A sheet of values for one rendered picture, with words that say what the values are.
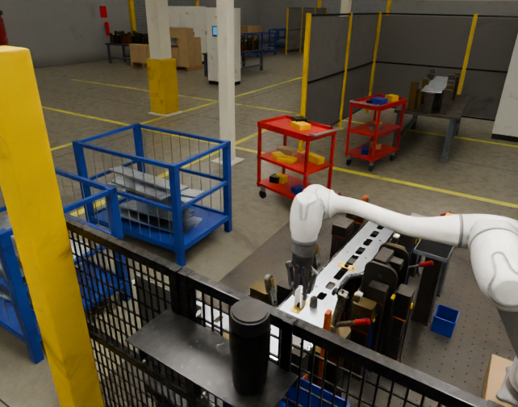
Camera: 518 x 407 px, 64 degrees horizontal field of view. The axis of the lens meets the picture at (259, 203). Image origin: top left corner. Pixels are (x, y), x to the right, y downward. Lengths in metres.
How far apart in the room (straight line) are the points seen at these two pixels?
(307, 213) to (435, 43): 8.08
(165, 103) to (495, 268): 8.09
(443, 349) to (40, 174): 1.78
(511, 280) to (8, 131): 1.23
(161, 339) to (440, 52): 8.67
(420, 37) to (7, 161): 8.67
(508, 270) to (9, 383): 2.76
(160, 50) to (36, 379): 6.84
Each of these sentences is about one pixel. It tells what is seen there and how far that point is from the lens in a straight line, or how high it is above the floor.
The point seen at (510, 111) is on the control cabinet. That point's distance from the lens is 8.46.
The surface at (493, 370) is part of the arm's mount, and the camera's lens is 2.00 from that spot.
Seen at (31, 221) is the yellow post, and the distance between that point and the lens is 1.19.
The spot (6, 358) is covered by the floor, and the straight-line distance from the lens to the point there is 3.32.
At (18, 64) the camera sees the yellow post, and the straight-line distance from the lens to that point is 1.11.
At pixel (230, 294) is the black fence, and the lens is 0.90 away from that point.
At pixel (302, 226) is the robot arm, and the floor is 1.45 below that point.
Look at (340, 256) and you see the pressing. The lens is 2.08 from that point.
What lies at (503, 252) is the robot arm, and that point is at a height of 1.54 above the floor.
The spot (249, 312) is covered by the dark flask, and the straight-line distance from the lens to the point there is 0.75.
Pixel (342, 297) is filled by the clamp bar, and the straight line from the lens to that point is 1.47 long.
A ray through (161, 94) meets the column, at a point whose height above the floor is 0.43.
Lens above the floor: 2.10
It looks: 25 degrees down
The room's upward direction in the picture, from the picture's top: 1 degrees clockwise
